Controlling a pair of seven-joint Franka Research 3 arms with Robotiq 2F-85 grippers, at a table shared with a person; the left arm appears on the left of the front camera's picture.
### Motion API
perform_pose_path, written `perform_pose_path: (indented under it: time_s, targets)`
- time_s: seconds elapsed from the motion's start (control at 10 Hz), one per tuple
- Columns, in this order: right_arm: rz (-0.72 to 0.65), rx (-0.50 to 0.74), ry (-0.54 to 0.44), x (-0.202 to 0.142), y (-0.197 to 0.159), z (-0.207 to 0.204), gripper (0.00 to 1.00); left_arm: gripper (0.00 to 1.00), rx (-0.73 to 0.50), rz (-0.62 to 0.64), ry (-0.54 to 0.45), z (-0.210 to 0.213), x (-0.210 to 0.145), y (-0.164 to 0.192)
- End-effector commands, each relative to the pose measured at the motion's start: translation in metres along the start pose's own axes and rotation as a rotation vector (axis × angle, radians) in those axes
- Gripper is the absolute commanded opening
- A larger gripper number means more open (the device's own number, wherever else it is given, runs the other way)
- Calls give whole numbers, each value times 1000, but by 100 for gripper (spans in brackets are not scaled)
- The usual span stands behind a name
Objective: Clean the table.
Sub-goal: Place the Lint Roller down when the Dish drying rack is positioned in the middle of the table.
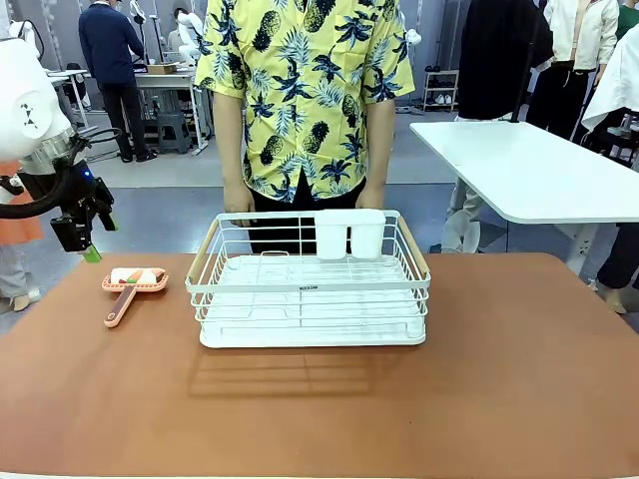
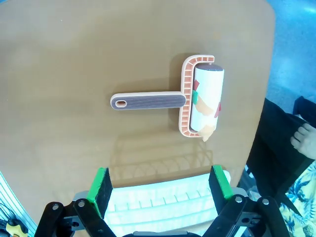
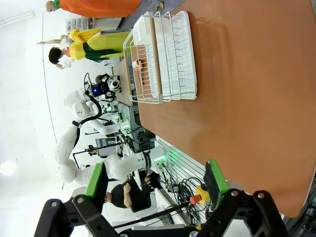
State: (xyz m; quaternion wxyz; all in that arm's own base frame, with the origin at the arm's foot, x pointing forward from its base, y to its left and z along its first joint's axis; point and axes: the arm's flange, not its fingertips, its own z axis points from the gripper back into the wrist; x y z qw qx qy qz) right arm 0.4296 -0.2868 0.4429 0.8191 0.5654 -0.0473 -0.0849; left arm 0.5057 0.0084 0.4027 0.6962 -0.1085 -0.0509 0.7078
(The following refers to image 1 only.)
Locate person's right hand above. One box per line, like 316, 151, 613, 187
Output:
222, 180, 258, 229

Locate orange cloth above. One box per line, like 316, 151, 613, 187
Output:
0, 160, 46, 246

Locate grey plastic stool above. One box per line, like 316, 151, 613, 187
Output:
154, 111, 194, 156

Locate white hanging cloth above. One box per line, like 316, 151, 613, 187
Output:
580, 23, 639, 134

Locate person's left hand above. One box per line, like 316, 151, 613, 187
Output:
354, 185, 387, 212

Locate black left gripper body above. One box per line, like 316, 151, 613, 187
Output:
20, 158, 116, 253

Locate person in pineapple shirt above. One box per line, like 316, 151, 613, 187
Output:
194, 0, 417, 204

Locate person in grey trousers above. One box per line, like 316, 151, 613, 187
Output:
0, 242, 45, 313

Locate person's right forearm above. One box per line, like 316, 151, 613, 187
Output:
213, 91, 250, 189

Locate white wire dish rack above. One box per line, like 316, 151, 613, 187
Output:
184, 209, 432, 349

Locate white background work table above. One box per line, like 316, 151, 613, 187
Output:
133, 69, 210, 152

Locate person in white jacket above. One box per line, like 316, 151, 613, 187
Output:
525, 0, 621, 142

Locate person's left forearm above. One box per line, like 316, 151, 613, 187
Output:
364, 96, 397, 194

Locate white shoe rack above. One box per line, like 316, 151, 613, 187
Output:
422, 69, 460, 113

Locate white cutlery holder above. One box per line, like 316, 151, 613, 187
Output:
314, 209, 387, 262

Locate person's black trousers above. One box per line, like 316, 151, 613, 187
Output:
247, 188, 369, 255

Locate person in navy sweater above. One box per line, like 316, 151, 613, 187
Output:
77, 0, 159, 164

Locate white side table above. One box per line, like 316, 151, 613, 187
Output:
408, 120, 639, 278

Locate person in dark trousers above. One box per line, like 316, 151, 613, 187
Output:
595, 223, 639, 316

